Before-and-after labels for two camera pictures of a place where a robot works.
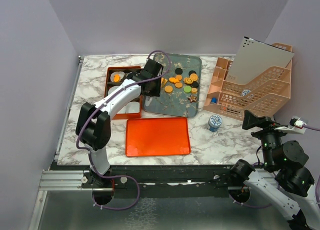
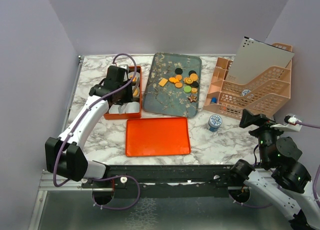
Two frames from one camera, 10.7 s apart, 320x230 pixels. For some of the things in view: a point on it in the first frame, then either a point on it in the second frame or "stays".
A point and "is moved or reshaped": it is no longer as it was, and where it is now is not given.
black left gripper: (156, 91) → (129, 97)
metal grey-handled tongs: (148, 100) is moved or reshaped
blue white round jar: (245, 91) stays
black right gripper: (250, 120) stays
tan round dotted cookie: (194, 76) stays
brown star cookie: (192, 98) stays
